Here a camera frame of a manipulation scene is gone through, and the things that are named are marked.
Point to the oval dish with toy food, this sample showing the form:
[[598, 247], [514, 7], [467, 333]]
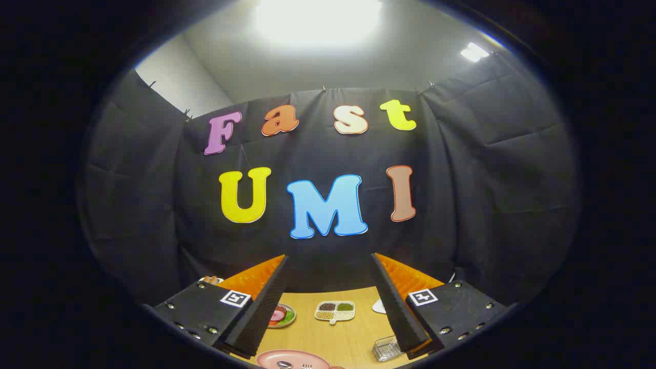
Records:
[[286, 316]]

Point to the large ceiling light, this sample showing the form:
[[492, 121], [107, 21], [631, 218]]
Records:
[[318, 20]]

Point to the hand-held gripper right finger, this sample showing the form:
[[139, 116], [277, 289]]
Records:
[[397, 307]]

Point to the small ceiling light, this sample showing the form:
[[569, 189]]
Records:
[[474, 52]]

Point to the pink round plate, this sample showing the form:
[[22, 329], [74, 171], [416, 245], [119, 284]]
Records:
[[269, 360]]

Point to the white divided dish with beans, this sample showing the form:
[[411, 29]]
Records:
[[334, 311]]

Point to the white square coaster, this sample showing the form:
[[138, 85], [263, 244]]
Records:
[[380, 306]]

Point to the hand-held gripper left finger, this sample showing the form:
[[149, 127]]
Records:
[[266, 307]]

